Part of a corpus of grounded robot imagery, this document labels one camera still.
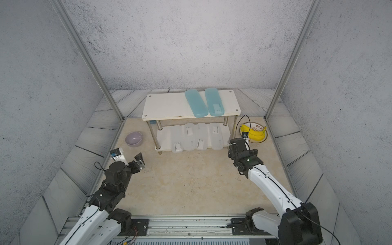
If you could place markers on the left aluminium frame post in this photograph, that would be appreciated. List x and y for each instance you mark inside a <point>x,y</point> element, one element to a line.
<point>77,40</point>

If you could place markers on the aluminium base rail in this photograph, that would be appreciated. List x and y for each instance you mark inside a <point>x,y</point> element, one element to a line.
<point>191,230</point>

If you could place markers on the teal pencil case with label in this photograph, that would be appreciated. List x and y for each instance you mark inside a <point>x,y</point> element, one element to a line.
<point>214,102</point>

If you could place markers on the lilac ceramic bowl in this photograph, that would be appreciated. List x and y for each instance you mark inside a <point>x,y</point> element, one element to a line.
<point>134,139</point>

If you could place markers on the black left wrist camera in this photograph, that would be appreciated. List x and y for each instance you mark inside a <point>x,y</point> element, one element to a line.
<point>118,174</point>

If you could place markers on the white two-tier shelf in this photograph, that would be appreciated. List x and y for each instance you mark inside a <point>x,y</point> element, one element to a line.
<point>173,109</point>

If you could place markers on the white patterned plate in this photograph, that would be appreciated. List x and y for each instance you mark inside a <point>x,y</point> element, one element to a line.
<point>252,124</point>

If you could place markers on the yellow banana bunch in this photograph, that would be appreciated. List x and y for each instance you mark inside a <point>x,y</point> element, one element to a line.
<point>256,135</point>

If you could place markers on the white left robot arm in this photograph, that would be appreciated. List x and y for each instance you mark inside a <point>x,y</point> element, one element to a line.
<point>102,221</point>

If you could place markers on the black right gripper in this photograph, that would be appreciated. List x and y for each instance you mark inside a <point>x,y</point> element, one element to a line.
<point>253,154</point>

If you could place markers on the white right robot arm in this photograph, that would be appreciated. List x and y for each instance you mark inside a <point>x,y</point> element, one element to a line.
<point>296,223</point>

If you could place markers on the plain teal pencil case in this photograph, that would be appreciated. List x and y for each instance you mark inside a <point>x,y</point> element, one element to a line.
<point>196,103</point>

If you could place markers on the aluminium frame post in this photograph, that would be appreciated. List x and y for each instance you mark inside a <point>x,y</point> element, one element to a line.
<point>77,40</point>
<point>309,20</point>

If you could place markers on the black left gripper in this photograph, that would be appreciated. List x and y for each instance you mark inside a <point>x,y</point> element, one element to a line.
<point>140,162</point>

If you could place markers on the right aluminium frame post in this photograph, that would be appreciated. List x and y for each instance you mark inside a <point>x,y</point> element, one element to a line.
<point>309,20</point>

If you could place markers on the clear pencil case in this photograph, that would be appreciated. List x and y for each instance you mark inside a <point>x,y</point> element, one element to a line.
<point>202,143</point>
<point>176,133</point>
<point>216,136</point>
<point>190,137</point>

